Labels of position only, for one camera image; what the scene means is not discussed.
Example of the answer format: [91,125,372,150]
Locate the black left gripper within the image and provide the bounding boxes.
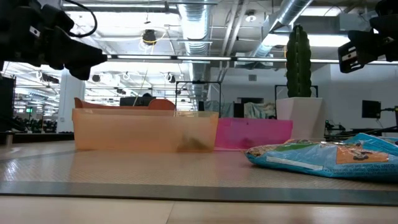
[0,0,108,82]

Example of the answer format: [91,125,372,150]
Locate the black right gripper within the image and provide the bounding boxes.
[337,14,398,74]

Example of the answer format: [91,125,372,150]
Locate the blue green orange granola bar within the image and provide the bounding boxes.
[244,139,398,184]

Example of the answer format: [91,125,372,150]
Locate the black monitor on arm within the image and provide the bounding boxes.
[361,100,382,119]

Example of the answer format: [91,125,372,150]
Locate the white building pillar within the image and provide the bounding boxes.
[57,68,86,134]

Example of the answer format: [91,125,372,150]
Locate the tall green cactus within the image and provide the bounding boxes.
[285,24,313,98]

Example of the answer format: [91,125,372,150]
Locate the black cabinet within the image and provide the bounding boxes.
[0,74,17,133]

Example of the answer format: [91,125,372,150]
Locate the black computer monitor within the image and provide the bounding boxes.
[119,96,157,108]

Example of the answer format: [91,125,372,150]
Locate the translucent orange plastic bin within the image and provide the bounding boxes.
[72,108,220,154]

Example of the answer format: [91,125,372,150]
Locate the opaque orange plastic bin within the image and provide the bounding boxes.
[73,96,177,111]

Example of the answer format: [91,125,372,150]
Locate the pale cloth cover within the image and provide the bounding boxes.
[243,101,277,120]
[205,100,234,118]

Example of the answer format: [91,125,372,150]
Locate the pink plastic bin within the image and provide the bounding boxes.
[214,117,294,151]

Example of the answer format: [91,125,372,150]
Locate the long ceiling light bar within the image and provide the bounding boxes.
[102,52,398,65]

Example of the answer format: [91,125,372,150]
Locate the beige textured table mat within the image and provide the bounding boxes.
[0,139,398,208]

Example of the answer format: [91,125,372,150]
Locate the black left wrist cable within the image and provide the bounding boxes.
[62,0,98,39]

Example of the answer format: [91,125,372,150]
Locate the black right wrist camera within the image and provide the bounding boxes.
[375,0,398,16]

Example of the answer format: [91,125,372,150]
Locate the black ceiling cable reel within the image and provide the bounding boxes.
[142,29,157,46]

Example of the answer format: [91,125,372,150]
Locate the silver spiral ventilation duct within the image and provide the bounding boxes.
[250,0,314,58]
[177,0,214,101]

